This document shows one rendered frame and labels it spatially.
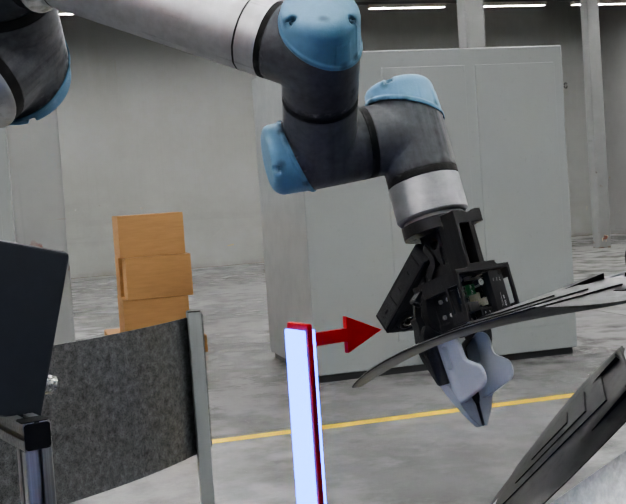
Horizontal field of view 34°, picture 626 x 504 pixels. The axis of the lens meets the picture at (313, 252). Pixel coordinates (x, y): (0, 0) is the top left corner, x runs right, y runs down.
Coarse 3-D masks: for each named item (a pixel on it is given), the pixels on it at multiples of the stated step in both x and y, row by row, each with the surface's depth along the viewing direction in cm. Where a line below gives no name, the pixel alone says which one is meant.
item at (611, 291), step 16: (560, 288) 84; (576, 288) 82; (592, 288) 80; (608, 288) 79; (624, 288) 77; (528, 304) 78; (544, 304) 75; (560, 304) 74; (576, 304) 71; (592, 304) 69; (608, 304) 69; (480, 320) 74; (496, 320) 64; (512, 320) 65; (448, 336) 67; (400, 352) 71; (416, 352) 74; (384, 368) 78
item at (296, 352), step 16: (288, 336) 65; (304, 336) 64; (288, 352) 66; (304, 352) 64; (288, 368) 66; (304, 368) 64; (288, 384) 66; (304, 384) 64; (304, 400) 64; (304, 416) 65; (304, 432) 65; (304, 448) 65; (304, 464) 65; (304, 480) 65; (304, 496) 65
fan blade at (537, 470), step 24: (624, 360) 96; (600, 384) 97; (624, 384) 93; (576, 408) 98; (600, 408) 94; (624, 408) 90; (552, 432) 100; (576, 432) 95; (600, 432) 91; (528, 456) 103; (552, 456) 96; (576, 456) 92; (528, 480) 98; (552, 480) 93
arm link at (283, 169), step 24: (288, 120) 100; (360, 120) 104; (264, 144) 105; (288, 144) 102; (312, 144) 101; (336, 144) 101; (360, 144) 103; (288, 168) 102; (312, 168) 103; (336, 168) 103; (360, 168) 104; (288, 192) 105
